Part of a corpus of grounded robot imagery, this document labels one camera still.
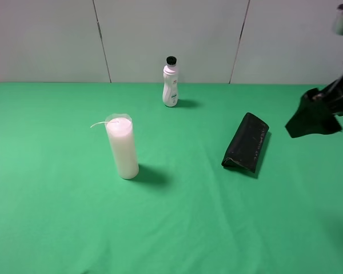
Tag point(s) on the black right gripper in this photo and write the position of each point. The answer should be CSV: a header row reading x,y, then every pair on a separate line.
x,y
315,117

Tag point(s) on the black leather pouch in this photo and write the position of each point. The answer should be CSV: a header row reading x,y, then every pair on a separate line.
x,y
247,147

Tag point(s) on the white bottle with black cap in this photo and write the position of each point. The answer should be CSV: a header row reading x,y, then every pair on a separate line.
x,y
170,76

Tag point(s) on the tall white candle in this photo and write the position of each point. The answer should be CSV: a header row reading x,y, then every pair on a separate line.
x,y
119,129

